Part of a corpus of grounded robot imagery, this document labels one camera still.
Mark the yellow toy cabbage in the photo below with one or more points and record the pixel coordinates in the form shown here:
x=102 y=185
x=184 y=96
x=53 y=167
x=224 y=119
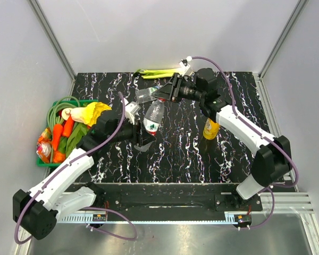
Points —
x=88 y=115

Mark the orange toy carrot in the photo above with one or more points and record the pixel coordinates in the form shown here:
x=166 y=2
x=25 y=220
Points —
x=57 y=133
x=68 y=127

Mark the colourful snack packet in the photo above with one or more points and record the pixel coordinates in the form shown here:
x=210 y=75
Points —
x=44 y=146

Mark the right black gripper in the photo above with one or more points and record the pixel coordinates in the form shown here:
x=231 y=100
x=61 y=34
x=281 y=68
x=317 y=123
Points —
x=171 y=91

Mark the green leek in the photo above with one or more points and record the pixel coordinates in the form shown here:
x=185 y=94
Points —
x=157 y=74

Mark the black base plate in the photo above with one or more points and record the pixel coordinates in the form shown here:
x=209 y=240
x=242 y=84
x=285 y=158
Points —
x=174 y=202

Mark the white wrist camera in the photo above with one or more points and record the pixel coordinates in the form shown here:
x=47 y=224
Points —
x=131 y=109
x=185 y=66

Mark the green toy leafy vegetable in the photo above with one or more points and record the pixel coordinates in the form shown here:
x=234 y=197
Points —
x=68 y=144

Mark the clear bottle lying down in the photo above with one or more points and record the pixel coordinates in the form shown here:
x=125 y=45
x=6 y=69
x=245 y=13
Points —
x=145 y=95

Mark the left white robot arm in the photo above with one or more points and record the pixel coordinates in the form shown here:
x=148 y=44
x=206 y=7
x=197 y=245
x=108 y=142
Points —
x=39 y=209

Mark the green plastic basket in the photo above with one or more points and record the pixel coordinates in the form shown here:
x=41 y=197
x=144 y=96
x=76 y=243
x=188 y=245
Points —
x=54 y=117

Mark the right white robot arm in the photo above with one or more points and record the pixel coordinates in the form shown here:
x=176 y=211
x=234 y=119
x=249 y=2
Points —
x=272 y=155

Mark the red cap water bottle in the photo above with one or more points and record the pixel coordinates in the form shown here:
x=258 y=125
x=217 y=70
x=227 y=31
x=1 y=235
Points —
x=154 y=116

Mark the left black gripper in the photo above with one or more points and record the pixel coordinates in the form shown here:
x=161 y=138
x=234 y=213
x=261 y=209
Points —
x=137 y=133

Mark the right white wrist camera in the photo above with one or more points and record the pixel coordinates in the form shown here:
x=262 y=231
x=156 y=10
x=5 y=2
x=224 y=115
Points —
x=185 y=66

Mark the yellow juice bottle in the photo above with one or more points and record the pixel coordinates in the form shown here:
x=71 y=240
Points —
x=211 y=129

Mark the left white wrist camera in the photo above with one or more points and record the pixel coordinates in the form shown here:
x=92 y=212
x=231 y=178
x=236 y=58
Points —
x=131 y=109

